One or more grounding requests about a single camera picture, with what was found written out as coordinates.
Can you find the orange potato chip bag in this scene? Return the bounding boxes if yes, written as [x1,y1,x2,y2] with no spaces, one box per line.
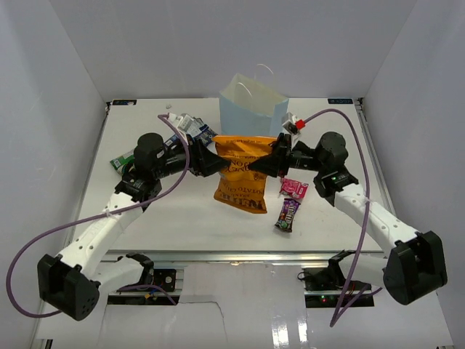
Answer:
[213,135,275,214]

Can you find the light blue paper bag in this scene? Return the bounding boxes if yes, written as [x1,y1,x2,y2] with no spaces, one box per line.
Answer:
[219,73,289,136]

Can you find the blue snack bag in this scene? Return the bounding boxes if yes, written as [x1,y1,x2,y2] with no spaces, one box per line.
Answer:
[177,117,217,147]

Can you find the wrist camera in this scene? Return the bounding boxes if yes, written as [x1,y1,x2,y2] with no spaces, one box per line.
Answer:
[281,112,306,135]
[168,113,200,136]

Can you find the green snack bag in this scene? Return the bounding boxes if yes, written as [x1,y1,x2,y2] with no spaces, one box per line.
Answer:
[110,150,134,175]

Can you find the right blue table label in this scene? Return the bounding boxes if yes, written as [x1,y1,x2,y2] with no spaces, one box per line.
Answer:
[328,98,353,105]

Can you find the blue table label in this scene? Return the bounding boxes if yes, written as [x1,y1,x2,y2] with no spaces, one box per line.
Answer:
[111,99,137,106]
[328,98,353,105]

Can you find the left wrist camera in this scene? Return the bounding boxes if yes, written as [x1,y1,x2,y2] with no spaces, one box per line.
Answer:
[168,113,200,136]

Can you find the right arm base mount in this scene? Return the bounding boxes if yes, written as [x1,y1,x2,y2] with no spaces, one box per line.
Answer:
[297,250,355,291]

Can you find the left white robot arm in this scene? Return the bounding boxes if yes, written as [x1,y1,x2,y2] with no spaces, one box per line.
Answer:
[37,132,230,321]

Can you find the left blue table label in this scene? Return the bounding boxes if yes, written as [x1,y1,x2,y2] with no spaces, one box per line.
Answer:
[111,99,137,106]

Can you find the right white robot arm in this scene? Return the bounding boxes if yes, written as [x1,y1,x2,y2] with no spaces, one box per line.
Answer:
[249,132,448,305]

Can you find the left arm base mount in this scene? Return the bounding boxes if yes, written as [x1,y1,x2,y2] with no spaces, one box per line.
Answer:
[118,252,177,294]

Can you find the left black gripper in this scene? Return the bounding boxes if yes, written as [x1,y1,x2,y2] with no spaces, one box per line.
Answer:
[153,134,230,180]

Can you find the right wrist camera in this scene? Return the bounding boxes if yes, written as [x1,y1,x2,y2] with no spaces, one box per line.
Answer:
[281,112,306,135]

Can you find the brown M&M's packet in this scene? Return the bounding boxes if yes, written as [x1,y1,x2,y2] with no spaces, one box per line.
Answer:
[275,198,300,233]

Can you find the aluminium front rail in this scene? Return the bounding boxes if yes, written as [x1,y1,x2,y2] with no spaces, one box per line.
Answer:
[64,250,411,265]

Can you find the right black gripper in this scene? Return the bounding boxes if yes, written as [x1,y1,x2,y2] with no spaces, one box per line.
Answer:
[248,132,326,178]

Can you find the pink candy packet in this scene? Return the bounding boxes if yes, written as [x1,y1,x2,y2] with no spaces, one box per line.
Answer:
[280,178,309,201]

